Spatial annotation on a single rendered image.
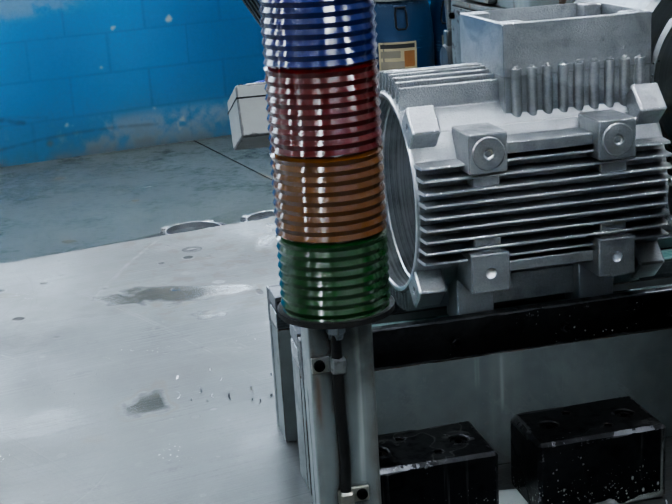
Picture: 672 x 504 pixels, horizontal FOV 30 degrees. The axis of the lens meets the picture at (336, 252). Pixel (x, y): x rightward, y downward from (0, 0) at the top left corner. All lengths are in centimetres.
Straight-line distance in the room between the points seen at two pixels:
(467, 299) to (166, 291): 60
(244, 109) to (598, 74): 36
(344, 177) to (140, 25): 584
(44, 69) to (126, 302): 493
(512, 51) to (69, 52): 550
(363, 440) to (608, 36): 41
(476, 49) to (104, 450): 46
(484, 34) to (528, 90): 6
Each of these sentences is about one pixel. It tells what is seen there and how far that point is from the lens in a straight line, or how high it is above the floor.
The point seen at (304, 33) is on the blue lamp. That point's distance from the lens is 62.
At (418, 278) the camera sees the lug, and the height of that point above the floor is 96.
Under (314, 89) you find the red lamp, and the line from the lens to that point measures 63.
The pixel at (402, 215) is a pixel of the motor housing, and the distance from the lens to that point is 107.
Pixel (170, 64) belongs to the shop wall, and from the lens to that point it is 653.
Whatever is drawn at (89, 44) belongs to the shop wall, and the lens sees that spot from 641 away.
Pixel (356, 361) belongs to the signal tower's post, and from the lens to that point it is 69.
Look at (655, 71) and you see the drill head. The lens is 130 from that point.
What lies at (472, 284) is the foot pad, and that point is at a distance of 93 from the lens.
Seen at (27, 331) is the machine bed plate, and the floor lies 80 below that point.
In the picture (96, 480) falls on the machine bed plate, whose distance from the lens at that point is 105.
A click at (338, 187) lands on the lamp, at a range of 64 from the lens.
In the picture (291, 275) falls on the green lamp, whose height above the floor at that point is 106.
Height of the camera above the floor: 125
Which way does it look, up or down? 16 degrees down
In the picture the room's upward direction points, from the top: 4 degrees counter-clockwise
